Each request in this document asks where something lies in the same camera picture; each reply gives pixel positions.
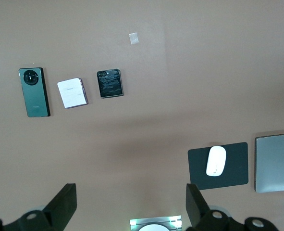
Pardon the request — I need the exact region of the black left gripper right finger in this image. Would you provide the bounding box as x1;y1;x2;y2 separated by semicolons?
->
185;183;279;231

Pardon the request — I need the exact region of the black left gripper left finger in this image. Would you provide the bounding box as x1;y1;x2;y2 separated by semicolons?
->
0;183;77;231

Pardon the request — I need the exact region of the dark green tall smartphone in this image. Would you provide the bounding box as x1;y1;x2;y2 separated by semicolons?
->
18;67;51;118

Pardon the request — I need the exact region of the white lilac flip phone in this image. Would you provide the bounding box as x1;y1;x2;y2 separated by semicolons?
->
57;77;89;109

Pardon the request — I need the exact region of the black flip phone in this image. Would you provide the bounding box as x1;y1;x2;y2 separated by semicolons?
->
96;68;124;99

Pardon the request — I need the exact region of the white computer mouse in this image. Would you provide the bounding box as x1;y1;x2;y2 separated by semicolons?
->
206;145;227;177

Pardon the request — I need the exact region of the black mouse pad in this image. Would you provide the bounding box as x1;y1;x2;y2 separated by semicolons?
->
187;141;249;191

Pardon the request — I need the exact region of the silver closed laptop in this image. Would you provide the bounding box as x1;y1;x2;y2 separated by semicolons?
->
254;131;284;193

